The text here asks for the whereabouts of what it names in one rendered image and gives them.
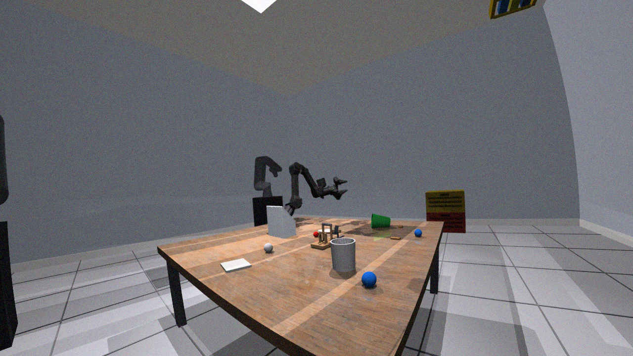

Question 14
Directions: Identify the green cup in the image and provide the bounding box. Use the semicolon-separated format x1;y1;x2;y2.
371;214;391;228

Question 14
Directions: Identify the white cup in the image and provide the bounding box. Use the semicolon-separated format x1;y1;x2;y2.
330;238;356;272

